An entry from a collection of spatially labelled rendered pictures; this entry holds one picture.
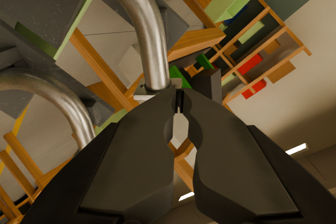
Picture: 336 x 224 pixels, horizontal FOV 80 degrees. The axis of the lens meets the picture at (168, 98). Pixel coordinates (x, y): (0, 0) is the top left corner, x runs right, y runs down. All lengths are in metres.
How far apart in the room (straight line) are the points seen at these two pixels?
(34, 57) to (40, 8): 0.08
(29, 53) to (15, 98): 0.09
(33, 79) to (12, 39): 0.08
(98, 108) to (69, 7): 0.15
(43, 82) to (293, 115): 6.46
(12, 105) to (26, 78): 0.12
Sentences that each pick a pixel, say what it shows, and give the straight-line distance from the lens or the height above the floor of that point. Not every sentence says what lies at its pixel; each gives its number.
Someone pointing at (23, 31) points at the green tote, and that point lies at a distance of 0.56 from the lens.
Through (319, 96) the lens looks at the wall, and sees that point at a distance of 6.43.
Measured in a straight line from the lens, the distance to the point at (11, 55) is 0.36.
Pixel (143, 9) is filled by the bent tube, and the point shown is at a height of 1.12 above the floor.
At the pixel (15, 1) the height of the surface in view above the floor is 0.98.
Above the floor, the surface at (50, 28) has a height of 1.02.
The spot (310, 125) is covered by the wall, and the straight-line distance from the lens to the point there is 6.72.
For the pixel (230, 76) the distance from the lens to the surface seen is 5.77.
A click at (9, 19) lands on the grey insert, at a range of 0.55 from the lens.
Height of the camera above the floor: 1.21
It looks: 4 degrees down
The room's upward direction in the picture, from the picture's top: 140 degrees clockwise
